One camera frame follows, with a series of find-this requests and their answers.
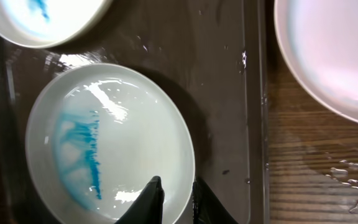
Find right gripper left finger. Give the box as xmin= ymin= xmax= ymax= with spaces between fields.
xmin=115 ymin=176 xmax=165 ymax=224

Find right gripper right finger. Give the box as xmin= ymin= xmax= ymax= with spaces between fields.
xmin=193 ymin=177 xmax=238 ymax=224

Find light blue plate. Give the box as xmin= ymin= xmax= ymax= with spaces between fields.
xmin=25 ymin=63 xmax=195 ymax=223

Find white plate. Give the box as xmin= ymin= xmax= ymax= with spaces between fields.
xmin=273 ymin=0 xmax=358 ymax=123
xmin=0 ymin=0 xmax=112 ymax=49

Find brown serving tray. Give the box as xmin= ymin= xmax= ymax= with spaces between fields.
xmin=0 ymin=1 xmax=269 ymax=223

